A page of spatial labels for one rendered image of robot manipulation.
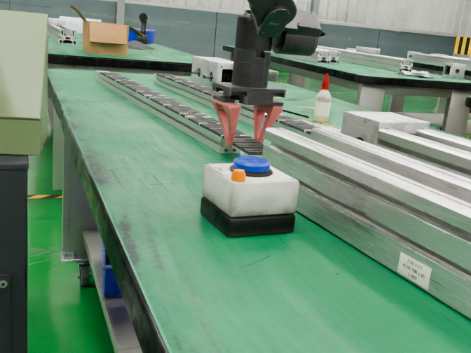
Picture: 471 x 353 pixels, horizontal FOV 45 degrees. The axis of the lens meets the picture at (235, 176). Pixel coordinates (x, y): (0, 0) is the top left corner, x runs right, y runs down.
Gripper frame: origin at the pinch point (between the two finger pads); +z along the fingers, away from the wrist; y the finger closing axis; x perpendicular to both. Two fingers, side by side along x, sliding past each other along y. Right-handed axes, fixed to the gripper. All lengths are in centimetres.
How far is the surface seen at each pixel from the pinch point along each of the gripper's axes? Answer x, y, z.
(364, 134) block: -12.5, 14.1, -3.9
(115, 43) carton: 201, 28, -4
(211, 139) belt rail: 9.8, -1.5, 1.8
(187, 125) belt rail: 21.6, -1.5, 1.6
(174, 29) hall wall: 1059, 359, 6
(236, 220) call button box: -31.5, -16.1, 1.0
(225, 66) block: 78, 31, -6
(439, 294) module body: -48.8, -4.7, 2.3
